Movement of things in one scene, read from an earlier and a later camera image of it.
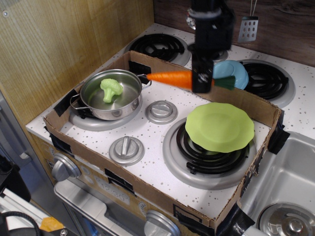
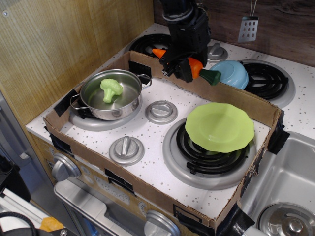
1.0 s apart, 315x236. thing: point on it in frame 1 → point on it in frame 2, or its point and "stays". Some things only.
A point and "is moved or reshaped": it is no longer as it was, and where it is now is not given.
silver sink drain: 286,219 stays
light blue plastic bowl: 225,68 stays
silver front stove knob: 126,151 stays
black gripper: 214,32 → 190,38
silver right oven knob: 157,223 stays
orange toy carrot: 183,80 is moved or reshaped
